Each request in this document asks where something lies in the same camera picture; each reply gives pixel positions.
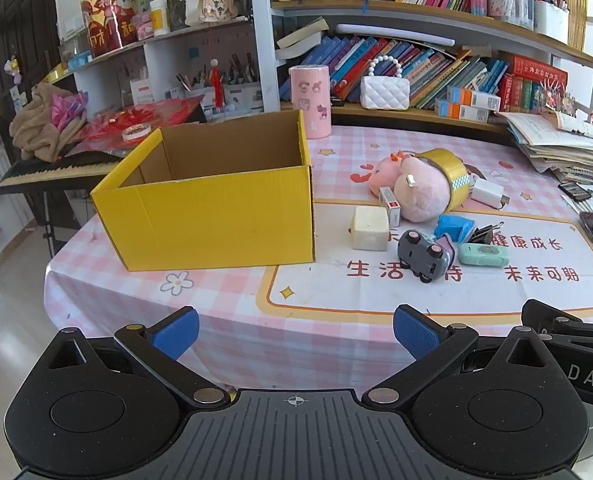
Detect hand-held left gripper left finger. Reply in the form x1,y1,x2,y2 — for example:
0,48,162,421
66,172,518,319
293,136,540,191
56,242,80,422
41,306,230,411

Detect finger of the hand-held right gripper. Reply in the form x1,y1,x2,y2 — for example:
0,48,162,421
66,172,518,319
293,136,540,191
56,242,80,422
521,299,584,333

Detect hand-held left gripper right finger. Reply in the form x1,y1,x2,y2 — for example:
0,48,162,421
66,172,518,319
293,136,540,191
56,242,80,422
361,304,552,409

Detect grey toy car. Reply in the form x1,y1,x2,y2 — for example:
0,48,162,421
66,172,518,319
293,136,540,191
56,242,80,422
397,230,458,286

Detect black binder clips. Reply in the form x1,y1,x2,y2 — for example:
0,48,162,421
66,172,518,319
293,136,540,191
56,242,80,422
469,221,506,245

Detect blue plastic packet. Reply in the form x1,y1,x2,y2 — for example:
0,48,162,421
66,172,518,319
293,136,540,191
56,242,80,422
433,215,476,246

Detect yellow cardboard box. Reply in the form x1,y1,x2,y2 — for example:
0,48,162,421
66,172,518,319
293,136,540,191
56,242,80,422
90,109,316,272

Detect white charger adapter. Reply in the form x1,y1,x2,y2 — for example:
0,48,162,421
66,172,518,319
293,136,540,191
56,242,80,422
469,177,511,209

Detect mint green correction tape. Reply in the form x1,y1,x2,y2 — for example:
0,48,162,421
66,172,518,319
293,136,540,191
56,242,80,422
457,243,510,267

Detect cream cube eraser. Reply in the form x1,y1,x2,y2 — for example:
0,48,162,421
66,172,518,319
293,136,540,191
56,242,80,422
351,205,390,252

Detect black smartphone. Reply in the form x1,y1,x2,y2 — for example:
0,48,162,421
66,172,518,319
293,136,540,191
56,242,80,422
559,181,592,202

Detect small red white box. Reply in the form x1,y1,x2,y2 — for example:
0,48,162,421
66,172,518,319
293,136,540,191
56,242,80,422
379,186,402,226

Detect pink plush toy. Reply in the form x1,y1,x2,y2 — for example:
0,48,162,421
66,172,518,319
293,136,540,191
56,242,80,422
367,151,454,223

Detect black keyboard stand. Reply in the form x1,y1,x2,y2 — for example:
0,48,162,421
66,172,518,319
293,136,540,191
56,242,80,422
40,192,60,261

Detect stack of papers and booklets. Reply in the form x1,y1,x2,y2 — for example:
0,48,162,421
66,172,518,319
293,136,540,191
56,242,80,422
496,110,593,186

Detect yellow tape roll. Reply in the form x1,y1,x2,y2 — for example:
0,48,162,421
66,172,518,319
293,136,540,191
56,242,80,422
416,148,472,211

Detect black electric keyboard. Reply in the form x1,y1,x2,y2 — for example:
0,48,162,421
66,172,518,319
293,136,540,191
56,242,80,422
0,152,127,196

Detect blue orange small carton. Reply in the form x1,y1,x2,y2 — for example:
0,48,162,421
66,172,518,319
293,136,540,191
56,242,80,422
435,100,491,123
446,86,501,110

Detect red plastic bag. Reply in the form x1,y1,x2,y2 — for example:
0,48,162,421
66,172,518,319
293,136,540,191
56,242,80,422
71,97,202,153

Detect thick red books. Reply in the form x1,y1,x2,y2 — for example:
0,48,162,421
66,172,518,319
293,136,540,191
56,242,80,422
499,52,569,113

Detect white quilted handbag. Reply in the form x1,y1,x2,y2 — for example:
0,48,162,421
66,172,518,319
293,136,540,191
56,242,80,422
360,55,411,110

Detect white desk calendar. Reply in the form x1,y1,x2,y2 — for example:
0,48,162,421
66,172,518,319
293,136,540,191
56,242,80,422
129,77,156,107

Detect pink foil wrap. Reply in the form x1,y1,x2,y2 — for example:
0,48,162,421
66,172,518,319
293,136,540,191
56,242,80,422
51,92,88,131

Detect brown cloth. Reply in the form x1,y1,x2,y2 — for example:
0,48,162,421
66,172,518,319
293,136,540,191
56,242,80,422
9,82,90,161

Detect pink cylinder container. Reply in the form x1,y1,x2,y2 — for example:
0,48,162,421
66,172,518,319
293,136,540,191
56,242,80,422
289,65,333,138

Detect desk pen organizer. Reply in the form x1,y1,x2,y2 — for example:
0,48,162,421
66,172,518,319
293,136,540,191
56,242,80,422
176,55,263,113

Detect red tassel ornament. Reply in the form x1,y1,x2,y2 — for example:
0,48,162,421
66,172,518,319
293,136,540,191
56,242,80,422
209,60,226,111

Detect row of colourful books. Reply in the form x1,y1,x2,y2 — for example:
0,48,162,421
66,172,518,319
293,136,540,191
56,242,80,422
321,35,509,111

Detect white pen holder with pens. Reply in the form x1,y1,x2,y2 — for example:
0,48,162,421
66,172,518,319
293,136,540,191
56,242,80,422
533,0,572,43

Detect white bookshelf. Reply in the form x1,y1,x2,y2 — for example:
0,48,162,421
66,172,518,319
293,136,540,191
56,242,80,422
56,0,593,136

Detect stack of lying books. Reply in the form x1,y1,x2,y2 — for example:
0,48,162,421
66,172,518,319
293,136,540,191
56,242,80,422
276,17,330,61

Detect red gold figure decoration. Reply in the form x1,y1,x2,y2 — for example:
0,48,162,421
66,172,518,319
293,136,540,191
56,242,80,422
80,0,140,58

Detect white bottle yellow label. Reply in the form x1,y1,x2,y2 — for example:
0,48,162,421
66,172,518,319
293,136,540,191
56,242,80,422
149,0,171,37

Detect dark wooden door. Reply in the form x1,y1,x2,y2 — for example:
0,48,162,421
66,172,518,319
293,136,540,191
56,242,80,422
0,0,60,261

